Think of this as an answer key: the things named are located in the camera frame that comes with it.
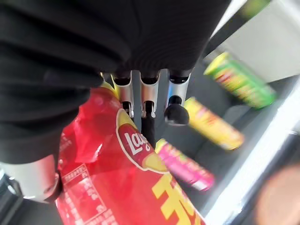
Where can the green chip can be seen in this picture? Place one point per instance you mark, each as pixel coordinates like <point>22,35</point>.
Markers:
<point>241,79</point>

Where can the white shelf rail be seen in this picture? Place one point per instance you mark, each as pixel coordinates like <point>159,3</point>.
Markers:
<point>255,154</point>

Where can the yellow chip can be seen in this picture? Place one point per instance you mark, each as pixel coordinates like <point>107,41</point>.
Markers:
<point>213,124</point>

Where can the orange round object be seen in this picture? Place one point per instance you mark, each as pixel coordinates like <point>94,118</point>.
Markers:
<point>279,197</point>

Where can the pink chip can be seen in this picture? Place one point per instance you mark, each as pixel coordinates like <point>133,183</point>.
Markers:
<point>185,165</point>

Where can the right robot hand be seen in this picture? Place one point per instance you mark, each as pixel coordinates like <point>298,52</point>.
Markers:
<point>93,42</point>

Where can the red Lay's chip bag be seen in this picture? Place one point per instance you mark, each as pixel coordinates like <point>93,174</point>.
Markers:
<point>112,164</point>

